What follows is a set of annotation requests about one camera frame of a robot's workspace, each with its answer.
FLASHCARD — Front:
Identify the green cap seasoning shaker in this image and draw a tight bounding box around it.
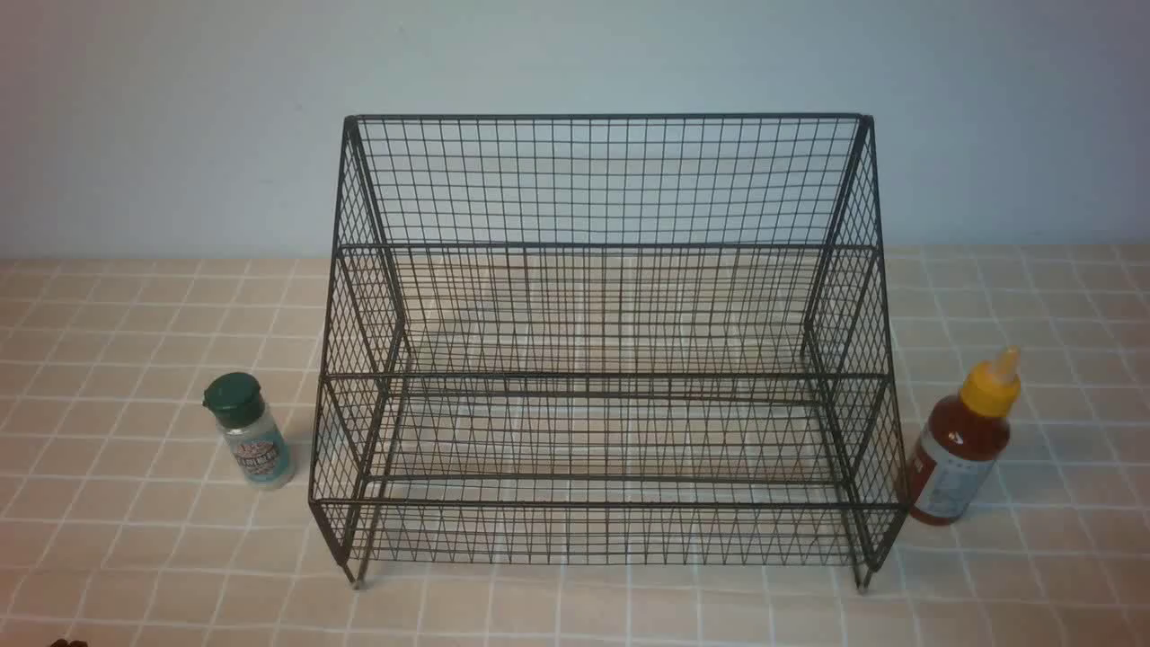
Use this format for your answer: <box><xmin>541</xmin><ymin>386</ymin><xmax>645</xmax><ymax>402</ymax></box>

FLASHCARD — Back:
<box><xmin>202</xmin><ymin>372</ymin><xmax>296</xmax><ymax>490</ymax></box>

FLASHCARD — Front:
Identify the red sauce bottle yellow cap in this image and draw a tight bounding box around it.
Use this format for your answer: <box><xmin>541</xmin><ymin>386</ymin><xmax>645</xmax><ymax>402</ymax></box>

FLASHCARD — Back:
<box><xmin>907</xmin><ymin>347</ymin><xmax>1022</xmax><ymax>526</ymax></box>

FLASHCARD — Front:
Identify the black wire mesh rack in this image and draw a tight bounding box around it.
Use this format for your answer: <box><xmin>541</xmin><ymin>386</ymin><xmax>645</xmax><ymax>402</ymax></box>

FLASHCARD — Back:
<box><xmin>308</xmin><ymin>113</ymin><xmax>907</xmax><ymax>592</ymax></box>

